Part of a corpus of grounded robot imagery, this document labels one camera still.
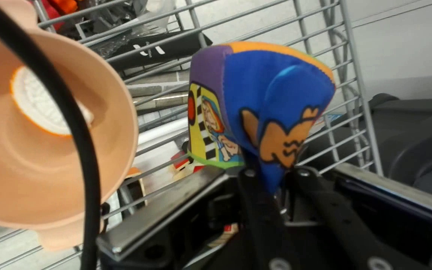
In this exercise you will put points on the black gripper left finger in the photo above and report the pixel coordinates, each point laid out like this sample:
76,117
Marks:
265,229

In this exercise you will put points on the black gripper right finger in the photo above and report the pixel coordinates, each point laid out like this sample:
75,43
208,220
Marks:
345,229

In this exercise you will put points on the gray plastic bin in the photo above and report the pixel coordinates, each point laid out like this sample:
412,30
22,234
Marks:
415,139

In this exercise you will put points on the pink plastic bowl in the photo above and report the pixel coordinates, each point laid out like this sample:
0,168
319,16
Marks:
36,174

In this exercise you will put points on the orange white toy slice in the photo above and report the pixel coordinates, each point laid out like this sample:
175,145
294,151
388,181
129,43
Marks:
36,106

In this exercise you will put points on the colourful block toy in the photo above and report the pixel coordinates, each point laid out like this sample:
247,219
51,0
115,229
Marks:
60,6

